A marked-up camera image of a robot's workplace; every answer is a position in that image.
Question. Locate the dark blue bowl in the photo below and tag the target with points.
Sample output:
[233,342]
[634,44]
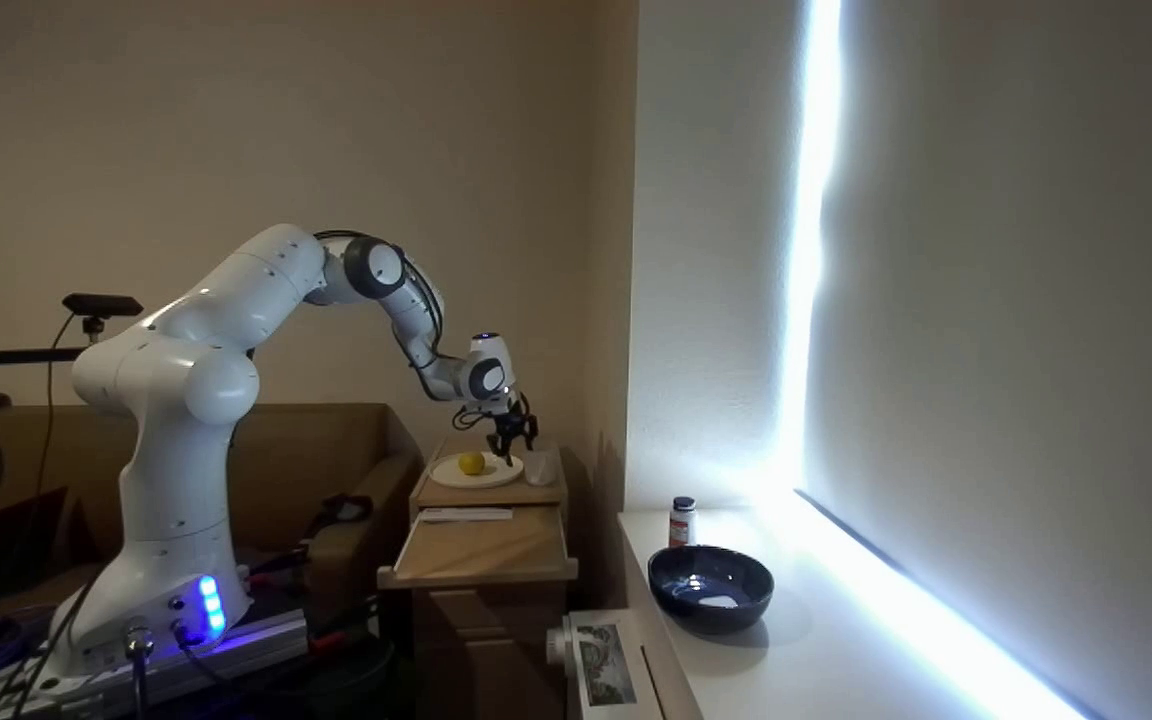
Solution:
[708,590]

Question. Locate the yellow lemon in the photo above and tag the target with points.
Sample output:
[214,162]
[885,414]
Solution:
[470,461]

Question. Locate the wooden cabinet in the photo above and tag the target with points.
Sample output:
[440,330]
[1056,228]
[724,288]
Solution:
[482,651]

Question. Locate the small spice jar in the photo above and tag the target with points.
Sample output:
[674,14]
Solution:
[682,521]

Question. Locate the white plate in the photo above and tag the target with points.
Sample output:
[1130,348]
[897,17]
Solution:
[499,468]

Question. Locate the white window blind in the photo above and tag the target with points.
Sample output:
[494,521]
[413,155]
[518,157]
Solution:
[980,366]

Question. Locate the translucent white mug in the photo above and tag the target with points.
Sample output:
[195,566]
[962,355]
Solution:
[543,466]

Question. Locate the wooden sliding tray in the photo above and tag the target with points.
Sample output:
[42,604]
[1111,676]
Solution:
[482,546]

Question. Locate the black camera on stand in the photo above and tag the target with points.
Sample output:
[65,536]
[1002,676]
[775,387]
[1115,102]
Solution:
[94,308]

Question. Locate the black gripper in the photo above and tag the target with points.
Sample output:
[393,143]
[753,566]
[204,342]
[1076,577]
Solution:
[518,424]

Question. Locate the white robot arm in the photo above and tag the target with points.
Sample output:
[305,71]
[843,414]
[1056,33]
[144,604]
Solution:
[187,377]

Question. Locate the open cardboard box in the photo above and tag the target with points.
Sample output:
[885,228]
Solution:
[319,486]

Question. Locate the robot base with blue lights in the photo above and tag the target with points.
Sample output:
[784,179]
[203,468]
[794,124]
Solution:
[188,642]

